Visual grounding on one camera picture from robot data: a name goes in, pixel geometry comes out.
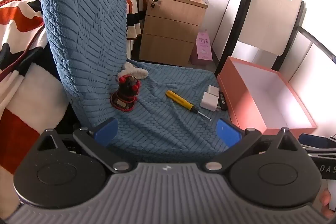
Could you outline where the pink cardboard box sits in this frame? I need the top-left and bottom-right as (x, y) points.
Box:
(217, 56), (318, 137)

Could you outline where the pink paper bag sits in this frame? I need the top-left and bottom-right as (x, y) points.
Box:
(190, 29), (213, 66)

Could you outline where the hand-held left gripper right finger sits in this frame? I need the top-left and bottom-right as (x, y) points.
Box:
(201, 119), (305, 174)

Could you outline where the wooden nightstand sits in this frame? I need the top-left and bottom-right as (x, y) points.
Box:
(139, 0), (209, 67)

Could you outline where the beige chair with black frame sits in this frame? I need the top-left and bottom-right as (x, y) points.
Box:
(214, 0), (336, 78)

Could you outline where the striped bed blanket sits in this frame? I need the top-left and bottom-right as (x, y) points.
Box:
(0, 0), (148, 183)

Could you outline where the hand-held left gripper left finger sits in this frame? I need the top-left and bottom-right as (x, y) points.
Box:
(37, 118), (137, 174)

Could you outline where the black and red figurine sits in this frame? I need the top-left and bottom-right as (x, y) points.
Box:
(110, 74), (141, 112)

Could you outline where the blue textured blanket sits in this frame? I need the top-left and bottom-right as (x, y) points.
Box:
(38, 0), (238, 157)

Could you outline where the person's right hand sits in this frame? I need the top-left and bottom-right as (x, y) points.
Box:
(318, 187), (335, 220)

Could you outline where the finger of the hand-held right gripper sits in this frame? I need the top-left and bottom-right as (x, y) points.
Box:
(299, 133), (336, 155)

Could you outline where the yellow handled screwdriver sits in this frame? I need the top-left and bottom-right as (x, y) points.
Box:
(165, 90), (212, 122)

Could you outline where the white plush toy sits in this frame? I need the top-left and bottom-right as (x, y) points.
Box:
(116, 63), (149, 81)

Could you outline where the white charger plug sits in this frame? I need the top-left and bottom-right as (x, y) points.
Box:
(201, 92), (218, 111)
(207, 85), (220, 97)

